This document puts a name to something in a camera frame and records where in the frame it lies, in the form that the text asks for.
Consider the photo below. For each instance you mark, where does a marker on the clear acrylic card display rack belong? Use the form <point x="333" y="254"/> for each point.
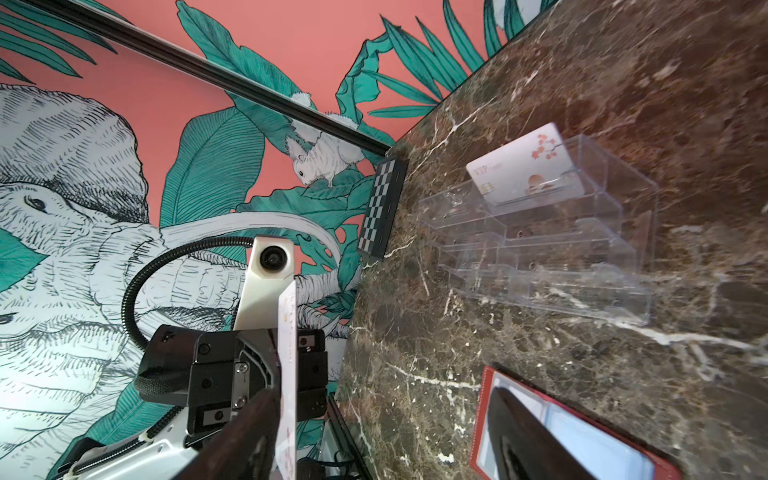
<point x="581" y="244"/>

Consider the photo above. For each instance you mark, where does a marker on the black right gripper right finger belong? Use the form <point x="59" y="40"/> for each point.
<point x="523" y="448"/>

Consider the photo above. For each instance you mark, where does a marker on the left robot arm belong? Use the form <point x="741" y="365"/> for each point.
<point x="131" y="414"/>

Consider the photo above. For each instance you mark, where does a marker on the white credit card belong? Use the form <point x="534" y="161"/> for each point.
<point x="536" y="166"/>

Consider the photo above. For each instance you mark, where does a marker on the folded black chess board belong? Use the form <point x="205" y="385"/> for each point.
<point x="381" y="208"/>

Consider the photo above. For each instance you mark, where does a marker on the black corner frame post left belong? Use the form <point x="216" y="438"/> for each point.
<point x="127" y="35"/>

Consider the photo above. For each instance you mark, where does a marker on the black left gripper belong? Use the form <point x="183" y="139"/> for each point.
<point x="212" y="375"/>

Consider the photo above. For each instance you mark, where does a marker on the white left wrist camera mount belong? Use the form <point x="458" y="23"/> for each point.
<point x="269" y="272"/>

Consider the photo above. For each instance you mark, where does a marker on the red leather card holder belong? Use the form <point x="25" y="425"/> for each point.
<point x="604" y="453"/>

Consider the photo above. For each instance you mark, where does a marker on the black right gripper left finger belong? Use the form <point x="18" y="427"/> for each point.
<point x="245" y="447"/>

